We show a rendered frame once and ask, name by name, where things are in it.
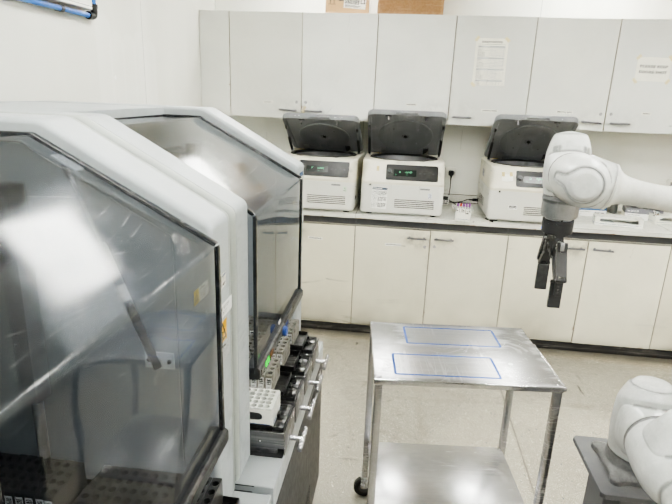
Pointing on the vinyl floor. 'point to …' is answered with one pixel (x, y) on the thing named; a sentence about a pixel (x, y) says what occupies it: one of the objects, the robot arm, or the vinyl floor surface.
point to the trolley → (494, 378)
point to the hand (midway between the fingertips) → (546, 293)
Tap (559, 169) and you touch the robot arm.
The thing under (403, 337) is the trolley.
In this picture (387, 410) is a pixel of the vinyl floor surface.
